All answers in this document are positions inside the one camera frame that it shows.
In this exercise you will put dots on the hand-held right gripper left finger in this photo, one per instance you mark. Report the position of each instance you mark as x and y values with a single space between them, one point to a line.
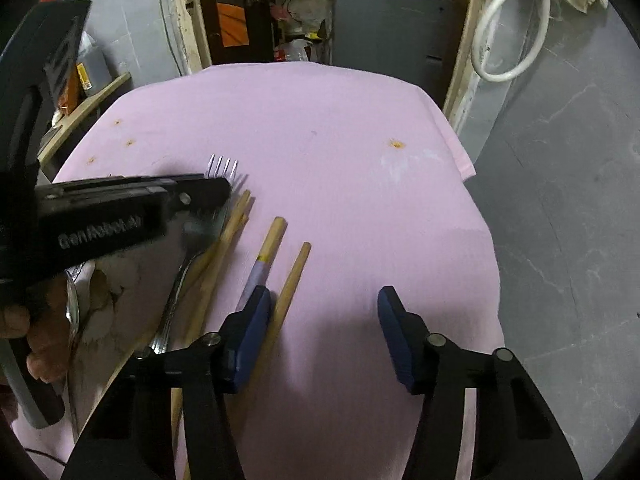
252 335

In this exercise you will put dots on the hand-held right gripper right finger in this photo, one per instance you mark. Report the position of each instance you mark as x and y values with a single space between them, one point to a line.
397 340

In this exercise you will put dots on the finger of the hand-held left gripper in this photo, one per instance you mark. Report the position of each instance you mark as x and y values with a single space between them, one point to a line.
205 192

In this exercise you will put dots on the plain wooden chopstick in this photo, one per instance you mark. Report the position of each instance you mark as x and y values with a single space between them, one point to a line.
235 215
292 280
220 260

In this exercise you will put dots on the silver metal spoon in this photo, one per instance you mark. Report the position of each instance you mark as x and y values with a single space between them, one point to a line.
74 310

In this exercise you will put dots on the wooden chopstick with purple band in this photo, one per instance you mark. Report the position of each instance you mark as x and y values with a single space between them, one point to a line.
272 245

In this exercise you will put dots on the silver metal fork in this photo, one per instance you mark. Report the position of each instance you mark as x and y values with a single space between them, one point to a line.
175 290

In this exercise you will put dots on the person's left hand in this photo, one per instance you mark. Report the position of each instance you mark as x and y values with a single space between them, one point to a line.
47 355

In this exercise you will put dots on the beige kitchen countertop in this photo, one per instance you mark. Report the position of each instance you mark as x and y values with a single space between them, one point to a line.
95 97

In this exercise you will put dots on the pink tablecloth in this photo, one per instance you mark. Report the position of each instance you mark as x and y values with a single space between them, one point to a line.
350 185

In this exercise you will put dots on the orange snack bag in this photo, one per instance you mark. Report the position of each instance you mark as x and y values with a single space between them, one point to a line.
70 90

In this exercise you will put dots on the dark wooden door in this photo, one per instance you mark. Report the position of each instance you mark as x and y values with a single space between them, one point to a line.
260 25

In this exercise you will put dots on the grey cabinet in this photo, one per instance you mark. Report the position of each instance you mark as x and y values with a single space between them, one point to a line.
390 35

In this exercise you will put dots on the wooden door frame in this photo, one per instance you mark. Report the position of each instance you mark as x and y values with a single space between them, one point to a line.
197 35

